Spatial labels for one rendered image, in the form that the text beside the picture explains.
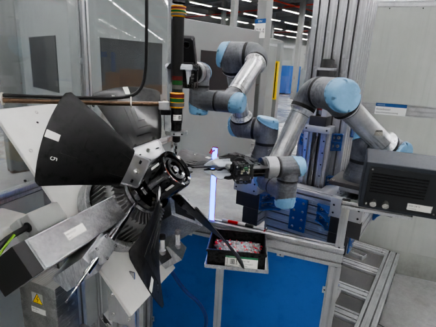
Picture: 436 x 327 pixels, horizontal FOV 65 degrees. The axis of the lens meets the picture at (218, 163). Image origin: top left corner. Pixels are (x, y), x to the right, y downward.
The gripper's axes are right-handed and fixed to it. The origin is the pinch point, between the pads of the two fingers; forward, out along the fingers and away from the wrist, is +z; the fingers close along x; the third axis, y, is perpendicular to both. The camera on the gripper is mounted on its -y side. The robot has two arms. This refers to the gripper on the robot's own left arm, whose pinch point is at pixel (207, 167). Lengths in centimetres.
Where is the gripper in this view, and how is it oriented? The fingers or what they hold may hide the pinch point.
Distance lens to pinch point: 116.4
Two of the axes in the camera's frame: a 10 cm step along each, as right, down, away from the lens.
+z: -9.6, 0.3, -2.8
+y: 2.7, 3.7, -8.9
